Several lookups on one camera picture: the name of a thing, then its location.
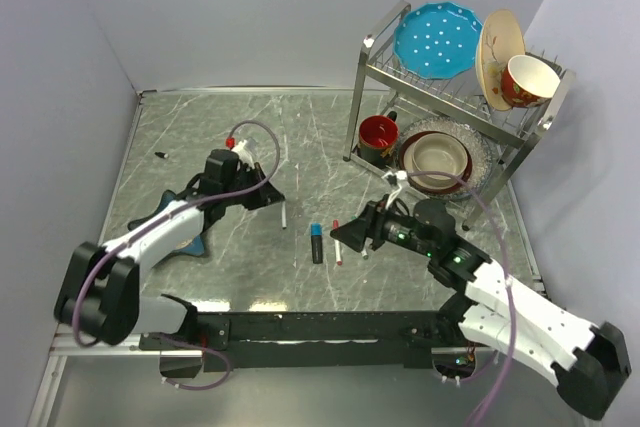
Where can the steel dish rack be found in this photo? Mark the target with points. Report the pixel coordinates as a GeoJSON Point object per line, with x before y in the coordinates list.
{"type": "Point", "coordinates": [510, 139]}

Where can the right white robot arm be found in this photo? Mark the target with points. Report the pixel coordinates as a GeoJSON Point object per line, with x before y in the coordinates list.
{"type": "Point", "coordinates": [587, 363]}

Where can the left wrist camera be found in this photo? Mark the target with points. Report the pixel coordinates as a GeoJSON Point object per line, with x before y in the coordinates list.
{"type": "Point", "coordinates": [245, 149]}

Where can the blue pen cap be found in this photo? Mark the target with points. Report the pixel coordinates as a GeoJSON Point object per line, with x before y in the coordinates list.
{"type": "Point", "coordinates": [315, 229]}

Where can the beige bowl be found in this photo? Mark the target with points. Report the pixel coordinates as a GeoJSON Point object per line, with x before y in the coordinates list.
{"type": "Point", "coordinates": [434, 153]}

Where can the red rimmed plate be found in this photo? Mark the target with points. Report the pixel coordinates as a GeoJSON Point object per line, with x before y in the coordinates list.
{"type": "Point", "coordinates": [407, 167]}

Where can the black base bar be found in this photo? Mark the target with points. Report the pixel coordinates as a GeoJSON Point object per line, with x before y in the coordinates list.
{"type": "Point", "coordinates": [330, 339]}

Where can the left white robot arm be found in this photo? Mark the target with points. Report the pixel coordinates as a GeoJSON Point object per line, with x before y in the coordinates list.
{"type": "Point", "coordinates": [100, 294]}

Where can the blue star dish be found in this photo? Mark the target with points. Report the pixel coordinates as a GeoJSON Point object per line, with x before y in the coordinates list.
{"type": "Point", "coordinates": [194, 247]}

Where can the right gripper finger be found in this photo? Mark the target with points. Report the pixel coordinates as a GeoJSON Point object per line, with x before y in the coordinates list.
{"type": "Point", "coordinates": [355, 241]}
{"type": "Point", "coordinates": [361, 225]}

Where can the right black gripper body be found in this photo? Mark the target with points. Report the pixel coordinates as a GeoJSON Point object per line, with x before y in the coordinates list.
{"type": "Point", "coordinates": [388, 225]}

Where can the glass patterned plate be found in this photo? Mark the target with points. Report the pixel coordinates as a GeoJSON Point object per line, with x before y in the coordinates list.
{"type": "Point", "coordinates": [481, 154]}

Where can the white thin pen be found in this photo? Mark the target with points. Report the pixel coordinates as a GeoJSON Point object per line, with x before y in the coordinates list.
{"type": "Point", "coordinates": [283, 215]}

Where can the cream floral plate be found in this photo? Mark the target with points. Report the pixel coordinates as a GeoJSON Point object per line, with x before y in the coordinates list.
{"type": "Point", "coordinates": [500, 39]}

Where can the red floral bowl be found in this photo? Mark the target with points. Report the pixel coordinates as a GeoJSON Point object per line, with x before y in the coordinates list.
{"type": "Point", "coordinates": [527, 81]}

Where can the white red acrylic marker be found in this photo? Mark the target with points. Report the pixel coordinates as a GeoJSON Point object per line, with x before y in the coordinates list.
{"type": "Point", "coordinates": [338, 253]}

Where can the blue polka dot plate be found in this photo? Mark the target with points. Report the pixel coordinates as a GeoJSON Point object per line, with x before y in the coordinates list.
{"type": "Point", "coordinates": [437, 40]}

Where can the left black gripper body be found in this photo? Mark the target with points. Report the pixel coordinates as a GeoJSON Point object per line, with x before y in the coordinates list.
{"type": "Point", "coordinates": [247, 174]}

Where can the red black mug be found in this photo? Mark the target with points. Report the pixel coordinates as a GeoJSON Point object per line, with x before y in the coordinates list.
{"type": "Point", "coordinates": [377, 136]}

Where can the black blue highlighter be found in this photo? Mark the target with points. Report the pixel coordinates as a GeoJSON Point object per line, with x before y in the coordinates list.
{"type": "Point", "coordinates": [317, 249]}

